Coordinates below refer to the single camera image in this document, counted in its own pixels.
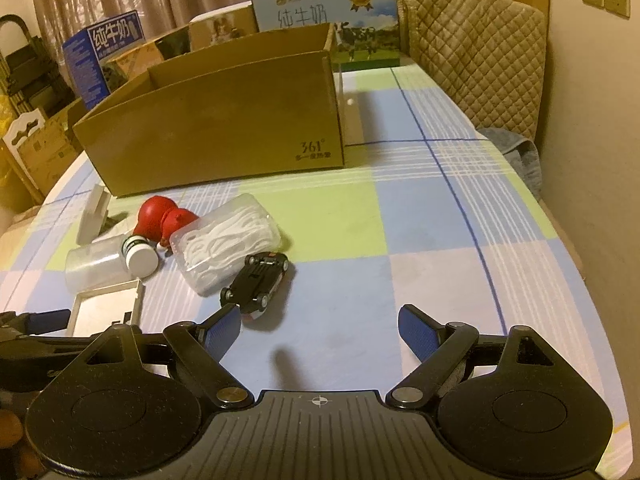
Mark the white chair back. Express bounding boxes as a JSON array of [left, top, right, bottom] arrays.
[[1, 110, 48, 201]]

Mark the brown cardboard box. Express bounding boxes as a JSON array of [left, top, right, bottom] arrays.
[[72, 22, 368, 198]]

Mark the light blue milk carton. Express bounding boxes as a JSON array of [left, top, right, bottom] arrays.
[[250, 0, 402, 68]]

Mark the dark blue milk carton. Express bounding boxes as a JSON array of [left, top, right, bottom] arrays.
[[62, 10, 147, 111]]

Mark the clear box of floss picks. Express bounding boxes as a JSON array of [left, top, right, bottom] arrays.
[[168, 192, 283, 298]]

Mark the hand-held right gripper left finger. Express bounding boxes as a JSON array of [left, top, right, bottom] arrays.
[[75, 304, 255, 411]]

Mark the brown cardboard carton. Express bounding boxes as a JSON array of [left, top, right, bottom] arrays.
[[22, 105, 83, 196]]

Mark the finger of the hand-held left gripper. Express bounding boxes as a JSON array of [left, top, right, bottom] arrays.
[[0, 310, 72, 336], [0, 336, 101, 362]]

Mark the white shallow box tray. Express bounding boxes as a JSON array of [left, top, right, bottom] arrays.
[[67, 280, 146, 338]]

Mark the black toy car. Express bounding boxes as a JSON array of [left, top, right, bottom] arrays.
[[220, 251, 289, 322]]

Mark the red toy figure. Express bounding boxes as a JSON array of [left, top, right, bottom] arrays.
[[132, 196, 201, 251]]

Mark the clear plastic container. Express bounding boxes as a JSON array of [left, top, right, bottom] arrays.
[[65, 232, 138, 293]]

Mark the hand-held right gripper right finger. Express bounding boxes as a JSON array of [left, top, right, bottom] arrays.
[[385, 304, 572, 410]]

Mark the small white picture box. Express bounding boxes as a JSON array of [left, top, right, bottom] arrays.
[[189, 7, 258, 53]]

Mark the black folding cart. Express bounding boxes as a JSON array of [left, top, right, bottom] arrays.
[[0, 15, 76, 111]]

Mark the grey cloth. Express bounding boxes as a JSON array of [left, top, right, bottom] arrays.
[[475, 127, 543, 201]]

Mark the white plastic holder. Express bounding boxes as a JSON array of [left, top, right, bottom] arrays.
[[79, 184, 112, 246]]

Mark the checked tablecloth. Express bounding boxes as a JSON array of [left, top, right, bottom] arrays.
[[0, 57, 591, 411]]

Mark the beige quilted chair cover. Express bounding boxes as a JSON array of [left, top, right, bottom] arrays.
[[397, 0, 548, 141]]

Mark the green white lip salve jar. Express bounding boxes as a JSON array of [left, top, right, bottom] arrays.
[[121, 235, 160, 278]]

